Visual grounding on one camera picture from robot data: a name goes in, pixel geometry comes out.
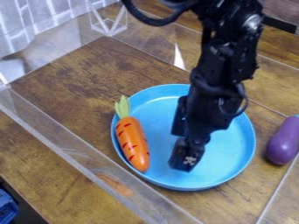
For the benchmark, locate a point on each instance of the purple toy eggplant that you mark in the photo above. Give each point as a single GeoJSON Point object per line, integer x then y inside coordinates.
{"type": "Point", "coordinates": [284, 144]}

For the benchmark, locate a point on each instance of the blue object at corner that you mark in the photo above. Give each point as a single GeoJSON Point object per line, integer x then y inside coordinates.
{"type": "Point", "coordinates": [9, 208]}

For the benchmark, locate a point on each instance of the clear acrylic enclosure wall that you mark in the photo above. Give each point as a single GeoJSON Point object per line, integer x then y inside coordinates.
{"type": "Point", "coordinates": [58, 159]}

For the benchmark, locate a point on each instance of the blue round tray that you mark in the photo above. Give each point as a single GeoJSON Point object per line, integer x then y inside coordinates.
{"type": "Point", "coordinates": [229, 152]}

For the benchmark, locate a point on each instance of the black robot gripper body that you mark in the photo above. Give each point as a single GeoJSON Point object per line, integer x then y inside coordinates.
{"type": "Point", "coordinates": [208, 109]}

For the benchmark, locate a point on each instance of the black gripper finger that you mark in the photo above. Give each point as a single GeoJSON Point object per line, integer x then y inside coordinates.
{"type": "Point", "coordinates": [188, 153]}

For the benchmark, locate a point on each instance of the orange toy carrot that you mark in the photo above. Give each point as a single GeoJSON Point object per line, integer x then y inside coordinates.
{"type": "Point", "coordinates": [131, 136]}

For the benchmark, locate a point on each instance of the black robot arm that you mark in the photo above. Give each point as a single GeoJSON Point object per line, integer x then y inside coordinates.
{"type": "Point", "coordinates": [232, 31]}

